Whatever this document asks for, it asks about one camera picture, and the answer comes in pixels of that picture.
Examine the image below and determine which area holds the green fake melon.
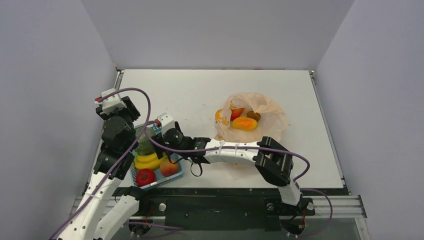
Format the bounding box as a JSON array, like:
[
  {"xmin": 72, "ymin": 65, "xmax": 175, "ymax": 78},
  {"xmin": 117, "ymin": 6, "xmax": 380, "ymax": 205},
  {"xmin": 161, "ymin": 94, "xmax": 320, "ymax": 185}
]
[{"xmin": 135, "ymin": 126, "xmax": 156, "ymax": 156}]

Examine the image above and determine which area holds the aluminium rail frame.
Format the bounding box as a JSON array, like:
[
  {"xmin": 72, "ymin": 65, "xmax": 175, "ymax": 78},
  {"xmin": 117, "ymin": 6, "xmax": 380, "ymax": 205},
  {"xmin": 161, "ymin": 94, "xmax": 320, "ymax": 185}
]
[{"xmin": 71, "ymin": 195, "xmax": 366, "ymax": 220}]

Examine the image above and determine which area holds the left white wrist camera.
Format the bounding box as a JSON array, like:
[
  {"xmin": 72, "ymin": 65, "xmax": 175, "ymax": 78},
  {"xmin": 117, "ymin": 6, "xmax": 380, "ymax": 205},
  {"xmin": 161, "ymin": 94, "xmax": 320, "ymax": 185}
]
[{"xmin": 94, "ymin": 88, "xmax": 127, "ymax": 115}]

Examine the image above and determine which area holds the yellow fake banana bunch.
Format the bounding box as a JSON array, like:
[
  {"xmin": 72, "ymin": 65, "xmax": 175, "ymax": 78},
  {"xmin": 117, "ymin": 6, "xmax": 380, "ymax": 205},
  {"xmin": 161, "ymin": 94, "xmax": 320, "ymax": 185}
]
[{"xmin": 134, "ymin": 153, "xmax": 168, "ymax": 170}]

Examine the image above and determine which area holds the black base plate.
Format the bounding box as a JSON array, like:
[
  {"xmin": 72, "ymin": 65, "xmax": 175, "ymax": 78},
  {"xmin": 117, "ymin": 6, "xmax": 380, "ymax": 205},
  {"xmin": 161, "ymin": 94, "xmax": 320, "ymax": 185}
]
[{"xmin": 112, "ymin": 187, "xmax": 350, "ymax": 232}]

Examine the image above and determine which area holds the red fake tomato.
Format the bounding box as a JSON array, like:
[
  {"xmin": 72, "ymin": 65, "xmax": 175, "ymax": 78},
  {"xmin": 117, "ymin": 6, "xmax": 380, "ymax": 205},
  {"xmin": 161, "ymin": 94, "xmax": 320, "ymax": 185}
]
[{"xmin": 135, "ymin": 168, "xmax": 157, "ymax": 187}]

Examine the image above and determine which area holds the beige plastic bag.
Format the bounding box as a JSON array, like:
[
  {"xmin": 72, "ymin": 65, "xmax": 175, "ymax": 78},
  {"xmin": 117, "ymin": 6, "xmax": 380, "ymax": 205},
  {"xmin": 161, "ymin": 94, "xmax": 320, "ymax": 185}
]
[{"xmin": 214, "ymin": 92, "xmax": 289, "ymax": 142}]

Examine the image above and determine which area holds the fake brown kiwi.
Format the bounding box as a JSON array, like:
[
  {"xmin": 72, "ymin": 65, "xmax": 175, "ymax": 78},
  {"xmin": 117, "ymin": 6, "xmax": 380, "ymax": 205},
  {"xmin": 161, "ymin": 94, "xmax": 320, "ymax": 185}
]
[{"xmin": 246, "ymin": 111, "xmax": 261, "ymax": 122}]

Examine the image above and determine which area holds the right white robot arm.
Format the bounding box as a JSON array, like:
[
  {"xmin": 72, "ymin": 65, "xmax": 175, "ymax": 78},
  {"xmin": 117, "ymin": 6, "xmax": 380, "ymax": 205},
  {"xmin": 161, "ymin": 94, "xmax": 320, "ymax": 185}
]
[{"xmin": 149, "ymin": 123, "xmax": 308, "ymax": 216}]

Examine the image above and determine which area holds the black loop cable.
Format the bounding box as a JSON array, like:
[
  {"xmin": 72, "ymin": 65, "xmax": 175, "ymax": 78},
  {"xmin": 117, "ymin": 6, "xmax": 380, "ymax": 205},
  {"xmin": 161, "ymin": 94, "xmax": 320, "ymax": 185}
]
[{"xmin": 189, "ymin": 157, "xmax": 204, "ymax": 178}]

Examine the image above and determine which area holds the blue plastic basket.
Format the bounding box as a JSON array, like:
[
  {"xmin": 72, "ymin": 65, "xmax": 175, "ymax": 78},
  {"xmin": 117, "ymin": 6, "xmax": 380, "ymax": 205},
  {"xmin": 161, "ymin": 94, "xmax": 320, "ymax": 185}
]
[{"xmin": 129, "ymin": 122, "xmax": 185, "ymax": 190}]

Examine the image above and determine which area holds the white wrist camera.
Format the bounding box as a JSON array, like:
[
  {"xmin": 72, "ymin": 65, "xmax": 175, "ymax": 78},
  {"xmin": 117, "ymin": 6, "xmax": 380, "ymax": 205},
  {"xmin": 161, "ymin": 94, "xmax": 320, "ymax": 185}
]
[
  {"xmin": 155, "ymin": 112, "xmax": 175, "ymax": 135},
  {"xmin": 94, "ymin": 88, "xmax": 127, "ymax": 115}
]

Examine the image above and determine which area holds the fake orange mango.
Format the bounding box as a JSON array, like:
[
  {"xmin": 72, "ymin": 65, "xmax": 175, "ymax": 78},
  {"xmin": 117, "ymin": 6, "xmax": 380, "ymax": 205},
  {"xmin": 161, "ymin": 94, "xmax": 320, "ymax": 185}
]
[{"xmin": 231, "ymin": 116, "xmax": 258, "ymax": 131}]

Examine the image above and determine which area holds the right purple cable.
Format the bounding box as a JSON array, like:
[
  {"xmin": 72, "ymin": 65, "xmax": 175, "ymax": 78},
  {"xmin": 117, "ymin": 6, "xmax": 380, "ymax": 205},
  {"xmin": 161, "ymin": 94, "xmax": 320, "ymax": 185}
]
[{"xmin": 143, "ymin": 120, "xmax": 334, "ymax": 239}]

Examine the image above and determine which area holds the fake peach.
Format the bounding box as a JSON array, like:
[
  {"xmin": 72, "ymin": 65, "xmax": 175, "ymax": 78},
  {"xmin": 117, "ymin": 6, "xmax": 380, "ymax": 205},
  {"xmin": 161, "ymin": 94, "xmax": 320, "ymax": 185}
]
[{"xmin": 159, "ymin": 158, "xmax": 180, "ymax": 177}]

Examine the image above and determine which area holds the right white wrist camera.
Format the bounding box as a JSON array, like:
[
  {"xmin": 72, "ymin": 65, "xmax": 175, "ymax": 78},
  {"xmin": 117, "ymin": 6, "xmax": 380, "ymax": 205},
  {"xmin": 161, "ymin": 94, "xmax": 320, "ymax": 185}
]
[{"xmin": 155, "ymin": 112, "xmax": 175, "ymax": 135}]

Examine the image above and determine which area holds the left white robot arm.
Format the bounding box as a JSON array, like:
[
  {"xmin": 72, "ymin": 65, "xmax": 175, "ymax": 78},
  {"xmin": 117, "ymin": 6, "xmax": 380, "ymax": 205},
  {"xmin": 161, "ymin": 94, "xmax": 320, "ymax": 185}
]
[{"xmin": 57, "ymin": 96, "xmax": 141, "ymax": 240}]

